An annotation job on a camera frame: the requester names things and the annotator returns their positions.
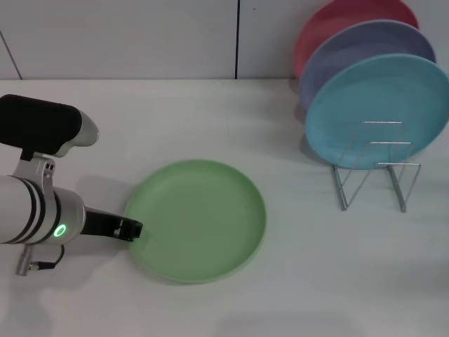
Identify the left gripper silver body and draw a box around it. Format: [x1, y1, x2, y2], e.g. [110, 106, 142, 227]
[48, 185, 87, 246]

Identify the green plastic plate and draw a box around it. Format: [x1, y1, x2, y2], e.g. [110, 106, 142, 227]
[124, 159, 267, 284]

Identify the pink plastic plate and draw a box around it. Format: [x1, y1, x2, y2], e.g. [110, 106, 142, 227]
[293, 0, 420, 81]

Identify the purple plastic plate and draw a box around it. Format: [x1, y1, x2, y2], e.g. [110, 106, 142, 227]
[298, 20, 438, 110]

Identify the light blue plastic plate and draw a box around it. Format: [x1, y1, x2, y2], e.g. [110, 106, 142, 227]
[304, 53, 449, 170]

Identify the black cable with metal plug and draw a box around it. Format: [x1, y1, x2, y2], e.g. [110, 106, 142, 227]
[14, 244, 66, 277]

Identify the metal wire plate rack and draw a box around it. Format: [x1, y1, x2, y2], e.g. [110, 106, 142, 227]
[331, 121, 422, 213]

